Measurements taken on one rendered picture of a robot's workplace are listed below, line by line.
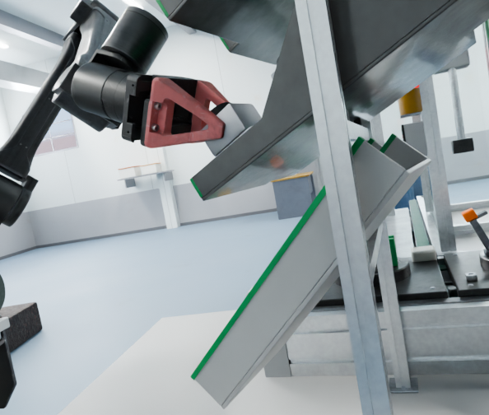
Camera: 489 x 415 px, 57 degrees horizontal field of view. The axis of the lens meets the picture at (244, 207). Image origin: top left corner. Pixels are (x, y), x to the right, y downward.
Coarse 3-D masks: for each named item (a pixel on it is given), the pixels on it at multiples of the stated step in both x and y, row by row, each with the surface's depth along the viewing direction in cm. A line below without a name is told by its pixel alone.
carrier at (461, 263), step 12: (468, 252) 89; (480, 252) 87; (456, 264) 82; (468, 264) 81; (480, 264) 79; (456, 276) 75; (480, 276) 73; (456, 288) 71; (468, 288) 69; (480, 288) 68
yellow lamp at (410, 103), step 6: (414, 90) 93; (408, 96) 93; (414, 96) 93; (420, 96) 93; (402, 102) 94; (408, 102) 94; (414, 102) 93; (420, 102) 93; (402, 108) 95; (408, 108) 94; (414, 108) 93; (420, 108) 93; (402, 114) 95
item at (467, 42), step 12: (468, 36) 47; (456, 48) 49; (468, 48) 53; (444, 60) 51; (420, 72) 50; (432, 72) 54; (408, 84) 52; (384, 96) 51; (396, 96) 55; (372, 108) 53; (384, 108) 58; (312, 156) 60; (288, 168) 58; (300, 168) 64
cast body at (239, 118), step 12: (216, 108) 43; (228, 108) 41; (240, 108) 42; (252, 108) 44; (228, 120) 41; (240, 120) 41; (252, 120) 42; (228, 132) 42; (240, 132) 41; (216, 144) 43; (228, 144) 42; (216, 156) 43
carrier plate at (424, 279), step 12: (420, 264) 86; (432, 264) 85; (420, 276) 79; (432, 276) 78; (336, 288) 81; (408, 288) 74; (420, 288) 73; (432, 288) 71; (444, 288) 71; (324, 300) 76; (336, 300) 75; (408, 300) 71
